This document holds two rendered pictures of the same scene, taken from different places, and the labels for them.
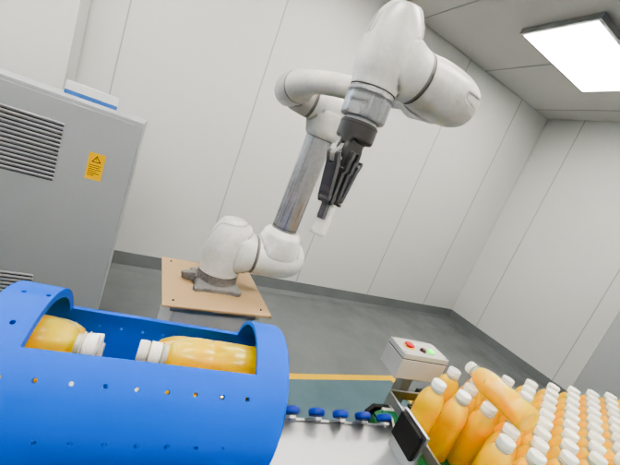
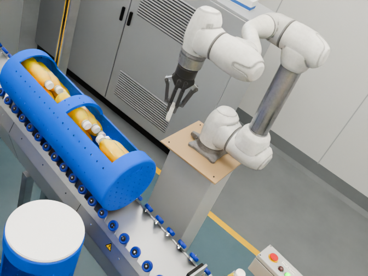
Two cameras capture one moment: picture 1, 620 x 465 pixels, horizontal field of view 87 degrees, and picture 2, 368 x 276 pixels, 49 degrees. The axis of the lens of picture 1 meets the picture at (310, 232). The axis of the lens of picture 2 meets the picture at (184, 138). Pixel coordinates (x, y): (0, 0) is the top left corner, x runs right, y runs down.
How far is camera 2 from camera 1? 130 cm
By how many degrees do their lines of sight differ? 53
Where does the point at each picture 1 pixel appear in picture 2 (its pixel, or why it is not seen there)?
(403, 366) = (255, 265)
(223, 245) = (209, 124)
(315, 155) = (279, 79)
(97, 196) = (215, 70)
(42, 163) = not seen: hidden behind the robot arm
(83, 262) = (197, 113)
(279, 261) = (241, 151)
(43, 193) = not seen: hidden behind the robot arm
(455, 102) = (225, 66)
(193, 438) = (84, 168)
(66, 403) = (64, 133)
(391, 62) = (187, 39)
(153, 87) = not seen: outside the picture
